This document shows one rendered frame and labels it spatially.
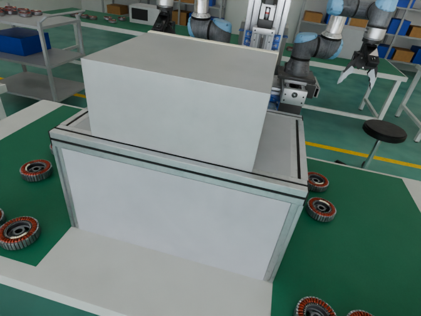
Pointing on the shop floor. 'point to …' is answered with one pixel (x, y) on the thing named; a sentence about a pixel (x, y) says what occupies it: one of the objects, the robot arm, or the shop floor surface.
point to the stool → (384, 128)
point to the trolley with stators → (37, 53)
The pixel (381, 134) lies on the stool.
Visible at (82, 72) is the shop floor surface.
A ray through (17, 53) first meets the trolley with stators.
